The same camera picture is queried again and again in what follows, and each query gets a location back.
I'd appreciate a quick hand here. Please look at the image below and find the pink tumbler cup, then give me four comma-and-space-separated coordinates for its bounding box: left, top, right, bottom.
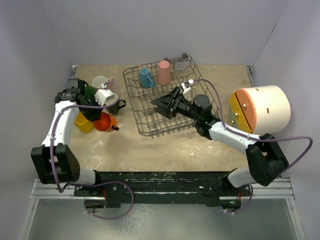
157, 60, 171, 85

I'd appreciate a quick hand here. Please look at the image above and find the yellow mug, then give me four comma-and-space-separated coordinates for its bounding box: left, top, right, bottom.
74, 112, 94, 133

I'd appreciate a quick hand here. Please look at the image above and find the black mug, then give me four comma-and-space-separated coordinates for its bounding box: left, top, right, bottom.
106, 99, 127, 115

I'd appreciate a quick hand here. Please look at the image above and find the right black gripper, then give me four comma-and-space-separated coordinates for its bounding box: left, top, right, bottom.
150, 87, 201, 122

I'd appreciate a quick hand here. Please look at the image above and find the pink mug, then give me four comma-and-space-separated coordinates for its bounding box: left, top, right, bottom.
91, 76, 114, 90

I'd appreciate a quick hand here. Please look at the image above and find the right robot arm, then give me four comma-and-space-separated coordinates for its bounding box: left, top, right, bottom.
151, 87, 289, 196

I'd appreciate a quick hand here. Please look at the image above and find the white cylinder container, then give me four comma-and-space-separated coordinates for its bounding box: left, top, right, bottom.
244, 85, 291, 136

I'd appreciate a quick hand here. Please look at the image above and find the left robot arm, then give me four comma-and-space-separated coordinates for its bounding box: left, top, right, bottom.
30, 78, 103, 196

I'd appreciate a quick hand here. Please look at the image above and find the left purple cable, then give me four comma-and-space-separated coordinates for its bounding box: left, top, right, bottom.
49, 81, 135, 220

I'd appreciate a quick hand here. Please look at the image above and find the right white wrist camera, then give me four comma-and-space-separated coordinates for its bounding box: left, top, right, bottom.
180, 79, 194, 95

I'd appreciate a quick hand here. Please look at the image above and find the blue mug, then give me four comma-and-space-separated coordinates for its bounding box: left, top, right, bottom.
138, 68, 156, 89

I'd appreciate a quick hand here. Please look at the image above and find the purple cable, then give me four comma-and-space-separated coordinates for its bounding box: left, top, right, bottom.
191, 78, 314, 215
49, 81, 135, 220

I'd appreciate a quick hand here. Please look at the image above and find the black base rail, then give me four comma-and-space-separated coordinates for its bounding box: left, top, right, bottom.
73, 171, 253, 209

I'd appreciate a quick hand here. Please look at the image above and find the white cat mug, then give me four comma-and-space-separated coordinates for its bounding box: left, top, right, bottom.
84, 85, 96, 97

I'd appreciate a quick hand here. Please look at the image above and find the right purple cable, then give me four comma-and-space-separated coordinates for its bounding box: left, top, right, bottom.
191, 78, 314, 215

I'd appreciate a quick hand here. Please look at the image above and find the orange and yellow lid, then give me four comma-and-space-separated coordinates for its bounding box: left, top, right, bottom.
228, 88, 257, 133

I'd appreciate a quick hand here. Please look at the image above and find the grey wire dish rack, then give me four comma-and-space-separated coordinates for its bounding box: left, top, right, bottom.
122, 53, 220, 137

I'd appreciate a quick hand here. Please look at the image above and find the aluminium frame rail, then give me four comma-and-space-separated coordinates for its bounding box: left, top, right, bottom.
30, 178, 295, 200

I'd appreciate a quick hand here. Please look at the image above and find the clear glass cup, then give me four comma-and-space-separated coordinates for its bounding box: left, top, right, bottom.
173, 61, 188, 78

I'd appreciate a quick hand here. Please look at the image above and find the orange mug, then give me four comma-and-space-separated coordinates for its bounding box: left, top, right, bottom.
93, 112, 120, 132

